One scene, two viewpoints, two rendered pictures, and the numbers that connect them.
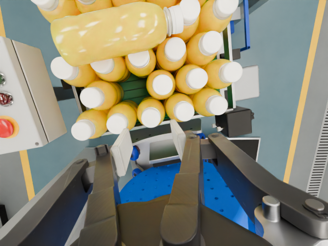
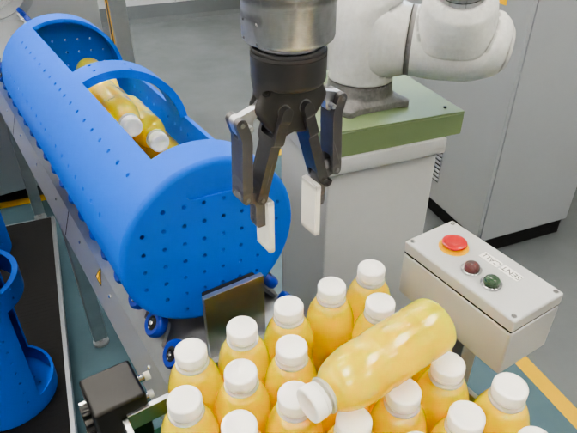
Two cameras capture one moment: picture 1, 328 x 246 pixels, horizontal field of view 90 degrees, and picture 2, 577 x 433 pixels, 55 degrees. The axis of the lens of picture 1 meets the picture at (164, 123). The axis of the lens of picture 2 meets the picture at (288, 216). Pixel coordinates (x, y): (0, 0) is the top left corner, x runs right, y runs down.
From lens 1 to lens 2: 0.51 m
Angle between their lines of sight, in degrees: 45
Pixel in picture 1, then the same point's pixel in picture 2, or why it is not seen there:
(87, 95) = (385, 302)
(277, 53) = not seen: outside the picture
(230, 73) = (187, 394)
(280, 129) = not seen: outside the picture
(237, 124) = (115, 384)
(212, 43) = (238, 422)
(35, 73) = (470, 324)
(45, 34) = not seen: outside the picture
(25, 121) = (437, 256)
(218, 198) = (160, 231)
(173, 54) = (294, 385)
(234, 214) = (149, 207)
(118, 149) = (314, 186)
